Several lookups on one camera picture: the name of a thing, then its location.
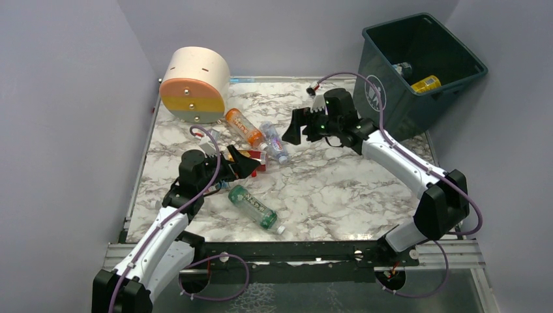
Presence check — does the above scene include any red gold drink can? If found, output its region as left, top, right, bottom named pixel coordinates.
left=241, top=150, right=267, bottom=172

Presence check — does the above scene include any orange drink bottle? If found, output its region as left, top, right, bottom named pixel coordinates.
left=225, top=108, right=267, bottom=151

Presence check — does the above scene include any clear purple label bottle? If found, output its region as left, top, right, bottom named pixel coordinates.
left=260, top=121, right=290, bottom=165

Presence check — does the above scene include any green tinted tea bottle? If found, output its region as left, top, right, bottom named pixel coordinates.
left=228, top=185, right=286, bottom=235

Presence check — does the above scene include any white blue label bottle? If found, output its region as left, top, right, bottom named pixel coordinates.
left=393, top=62, right=413, bottom=79

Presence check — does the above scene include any yellow drink bottle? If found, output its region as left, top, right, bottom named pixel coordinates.
left=411, top=75, right=441, bottom=93

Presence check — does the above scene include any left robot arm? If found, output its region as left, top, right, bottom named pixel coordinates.
left=91, top=145, right=260, bottom=312

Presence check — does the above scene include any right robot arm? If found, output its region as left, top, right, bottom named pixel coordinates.
left=282, top=88, right=470, bottom=258

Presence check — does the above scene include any dark green plastic bin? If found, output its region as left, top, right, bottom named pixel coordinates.
left=353, top=13, right=488, bottom=141

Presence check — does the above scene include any round cream drum box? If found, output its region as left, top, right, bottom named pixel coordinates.
left=159, top=46, right=230, bottom=124

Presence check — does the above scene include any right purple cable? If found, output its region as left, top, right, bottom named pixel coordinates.
left=307, top=72, right=484, bottom=299

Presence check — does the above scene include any purple cable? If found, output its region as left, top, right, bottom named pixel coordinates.
left=107, top=125, right=250, bottom=313
left=307, top=72, right=484, bottom=299

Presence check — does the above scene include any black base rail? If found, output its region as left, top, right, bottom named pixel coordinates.
left=103, top=240, right=486, bottom=286

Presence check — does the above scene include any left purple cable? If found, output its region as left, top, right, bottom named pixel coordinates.
left=107, top=125, right=250, bottom=313

